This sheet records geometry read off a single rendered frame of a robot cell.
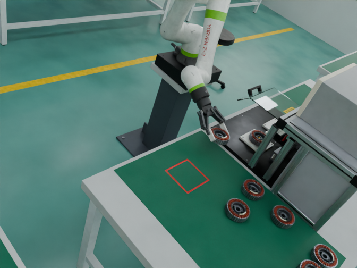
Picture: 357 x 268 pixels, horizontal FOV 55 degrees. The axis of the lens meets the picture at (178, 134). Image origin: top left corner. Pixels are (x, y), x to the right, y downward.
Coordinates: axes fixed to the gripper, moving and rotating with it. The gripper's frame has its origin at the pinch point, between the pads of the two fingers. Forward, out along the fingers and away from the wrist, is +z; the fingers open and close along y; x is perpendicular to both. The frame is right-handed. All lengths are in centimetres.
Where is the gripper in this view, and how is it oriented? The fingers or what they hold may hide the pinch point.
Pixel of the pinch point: (219, 134)
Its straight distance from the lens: 181.5
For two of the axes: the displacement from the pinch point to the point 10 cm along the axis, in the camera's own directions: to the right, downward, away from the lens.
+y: -6.9, 2.3, -6.9
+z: 4.2, 9.0, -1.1
